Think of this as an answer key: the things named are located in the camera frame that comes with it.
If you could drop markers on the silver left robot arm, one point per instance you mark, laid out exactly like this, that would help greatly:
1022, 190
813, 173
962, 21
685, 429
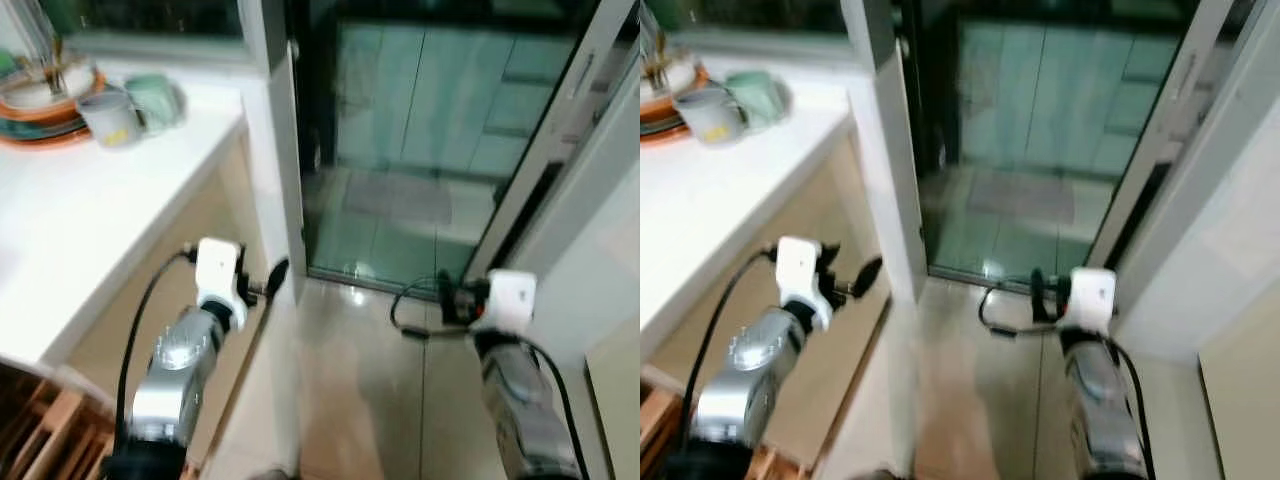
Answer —
745, 375
180, 370

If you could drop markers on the glass sliding door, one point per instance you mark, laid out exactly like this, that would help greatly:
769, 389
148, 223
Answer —
430, 100
1050, 100

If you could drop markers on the bundle of wooden utensils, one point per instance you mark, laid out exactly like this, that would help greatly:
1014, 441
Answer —
660, 60
55, 60

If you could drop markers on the grey mug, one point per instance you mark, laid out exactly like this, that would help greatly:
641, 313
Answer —
712, 115
108, 118

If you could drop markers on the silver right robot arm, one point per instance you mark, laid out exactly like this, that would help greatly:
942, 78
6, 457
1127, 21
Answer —
520, 400
1100, 400

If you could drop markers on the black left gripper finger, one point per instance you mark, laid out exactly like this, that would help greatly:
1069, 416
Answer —
278, 276
868, 277

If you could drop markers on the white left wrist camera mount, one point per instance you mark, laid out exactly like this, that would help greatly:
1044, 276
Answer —
797, 265
218, 265

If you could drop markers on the cream cabinet panel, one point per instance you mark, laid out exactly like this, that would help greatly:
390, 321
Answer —
615, 400
1240, 400

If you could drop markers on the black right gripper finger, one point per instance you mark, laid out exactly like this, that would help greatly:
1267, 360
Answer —
1039, 296
446, 298

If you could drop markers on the stack of orange rimmed plates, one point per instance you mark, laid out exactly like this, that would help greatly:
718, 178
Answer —
655, 110
40, 110

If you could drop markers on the pale green mug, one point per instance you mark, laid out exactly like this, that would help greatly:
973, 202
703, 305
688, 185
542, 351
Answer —
155, 100
760, 95

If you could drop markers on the grey doormat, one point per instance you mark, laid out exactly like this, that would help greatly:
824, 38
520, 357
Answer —
1020, 195
400, 195

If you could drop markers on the beige kitchen cabinet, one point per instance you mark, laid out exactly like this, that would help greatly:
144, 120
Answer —
190, 200
800, 190

